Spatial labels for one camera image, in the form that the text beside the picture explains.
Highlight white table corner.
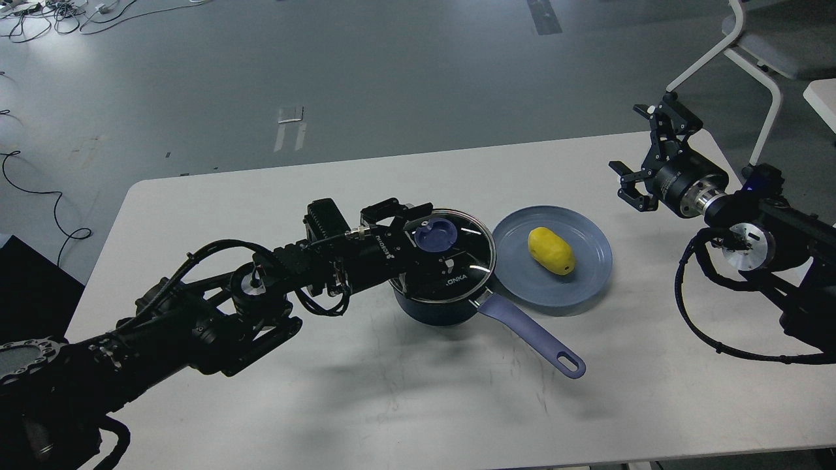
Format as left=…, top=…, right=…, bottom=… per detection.
left=803, top=78, right=835, bottom=133

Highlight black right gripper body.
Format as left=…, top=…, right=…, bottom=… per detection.
left=639, top=144, right=730, bottom=218

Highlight white office chair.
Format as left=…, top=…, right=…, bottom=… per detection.
left=666, top=1, right=835, bottom=166

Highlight dark blue saucepan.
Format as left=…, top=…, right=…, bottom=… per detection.
left=391, top=208, right=587, bottom=380

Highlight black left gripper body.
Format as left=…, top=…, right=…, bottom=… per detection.
left=340, top=218, right=420, bottom=291

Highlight black box at left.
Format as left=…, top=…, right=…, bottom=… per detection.
left=1, top=233, right=86, bottom=344

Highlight tangled cables on floor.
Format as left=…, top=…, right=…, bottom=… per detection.
left=0, top=0, right=213, bottom=44

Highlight black floor cable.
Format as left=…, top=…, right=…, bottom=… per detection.
left=0, top=150, right=93, bottom=267

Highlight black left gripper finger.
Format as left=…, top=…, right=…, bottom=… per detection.
left=401, top=252, right=484, bottom=301
left=361, top=198, right=434, bottom=229

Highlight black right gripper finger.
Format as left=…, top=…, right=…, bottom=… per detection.
left=633, top=92, right=703, bottom=164
left=609, top=161, right=659, bottom=212

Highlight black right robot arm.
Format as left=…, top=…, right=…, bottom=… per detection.
left=609, top=92, right=835, bottom=365

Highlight glass pot lid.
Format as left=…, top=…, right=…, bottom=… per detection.
left=391, top=209, right=496, bottom=304

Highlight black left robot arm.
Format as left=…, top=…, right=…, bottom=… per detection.
left=2, top=198, right=492, bottom=469

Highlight blue plate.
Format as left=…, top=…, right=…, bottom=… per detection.
left=491, top=206, right=614, bottom=309

